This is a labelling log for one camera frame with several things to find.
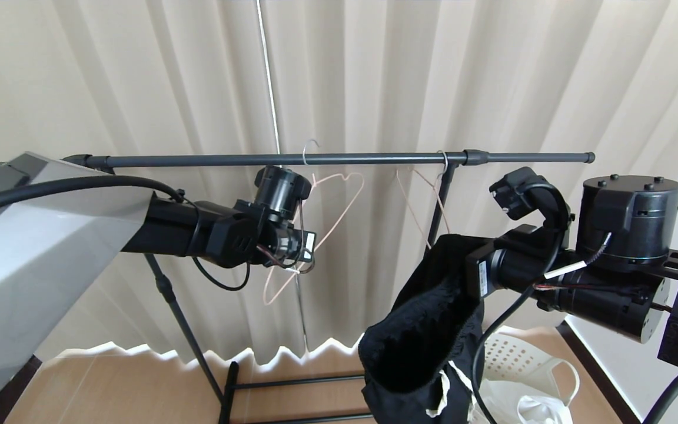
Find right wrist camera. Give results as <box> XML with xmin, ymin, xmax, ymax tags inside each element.
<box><xmin>489</xmin><ymin>167</ymin><xmax>573</xmax><ymax>236</ymax></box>

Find white garment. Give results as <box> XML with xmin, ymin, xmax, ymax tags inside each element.
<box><xmin>480</xmin><ymin>377</ymin><xmax>575</xmax><ymax>424</ymax></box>

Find black shorts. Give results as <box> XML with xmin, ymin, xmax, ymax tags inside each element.
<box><xmin>358</xmin><ymin>234</ymin><xmax>493</xmax><ymax>424</ymax></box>

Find pink clothes hanger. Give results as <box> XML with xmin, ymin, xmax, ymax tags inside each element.
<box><xmin>262</xmin><ymin>139</ymin><xmax>367</xmax><ymax>306</ymax></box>
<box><xmin>395</xmin><ymin>151</ymin><xmax>452</xmax><ymax>237</ymax></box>

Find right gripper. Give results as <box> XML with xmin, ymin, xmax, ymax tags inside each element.
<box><xmin>466</xmin><ymin>224</ymin><xmax>577</xmax><ymax>303</ymax></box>

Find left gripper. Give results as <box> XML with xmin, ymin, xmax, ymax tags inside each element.
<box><xmin>267</xmin><ymin>226</ymin><xmax>317</xmax><ymax>274</ymax></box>

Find beige curtain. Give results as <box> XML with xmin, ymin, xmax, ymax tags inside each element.
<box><xmin>0</xmin><ymin>0</ymin><xmax>678</xmax><ymax>367</ymax></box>

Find white laundry basket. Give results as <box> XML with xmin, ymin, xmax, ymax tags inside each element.
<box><xmin>471</xmin><ymin>332</ymin><xmax>581</xmax><ymax>424</ymax></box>

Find black clothes rack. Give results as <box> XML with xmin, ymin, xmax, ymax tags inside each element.
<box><xmin>0</xmin><ymin>150</ymin><xmax>596</xmax><ymax>424</ymax></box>

